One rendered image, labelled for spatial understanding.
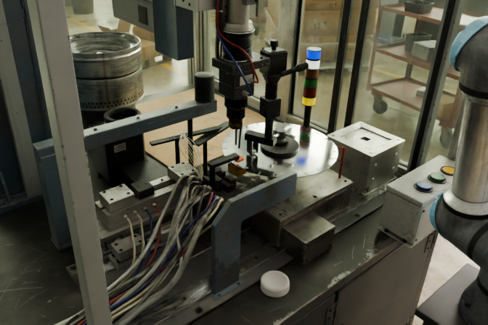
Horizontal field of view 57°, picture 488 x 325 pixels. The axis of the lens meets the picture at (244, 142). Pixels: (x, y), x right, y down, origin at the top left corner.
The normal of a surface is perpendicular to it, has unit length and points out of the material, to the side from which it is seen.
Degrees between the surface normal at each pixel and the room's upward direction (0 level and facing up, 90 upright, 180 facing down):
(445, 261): 0
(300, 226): 0
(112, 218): 90
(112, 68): 90
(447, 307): 0
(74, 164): 90
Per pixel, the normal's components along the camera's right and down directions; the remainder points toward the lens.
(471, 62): -0.92, 0.28
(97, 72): 0.23, 0.46
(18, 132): 0.64, 0.37
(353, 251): 0.03, -0.88
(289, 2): -0.77, 0.28
